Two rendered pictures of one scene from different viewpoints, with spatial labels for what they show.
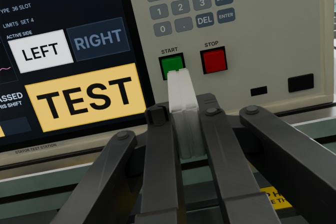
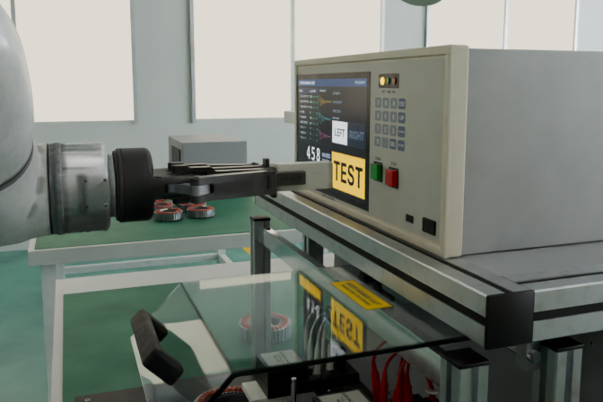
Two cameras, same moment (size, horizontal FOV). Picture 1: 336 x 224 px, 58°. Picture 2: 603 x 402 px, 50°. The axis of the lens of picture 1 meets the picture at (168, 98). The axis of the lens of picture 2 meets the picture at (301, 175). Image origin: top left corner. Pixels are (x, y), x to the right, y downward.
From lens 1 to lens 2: 0.67 m
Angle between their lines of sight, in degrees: 66
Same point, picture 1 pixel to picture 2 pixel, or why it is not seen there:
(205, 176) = (357, 263)
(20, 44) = (335, 124)
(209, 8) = (395, 136)
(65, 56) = (345, 140)
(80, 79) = (347, 159)
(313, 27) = (438, 179)
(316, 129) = (403, 263)
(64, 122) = (338, 185)
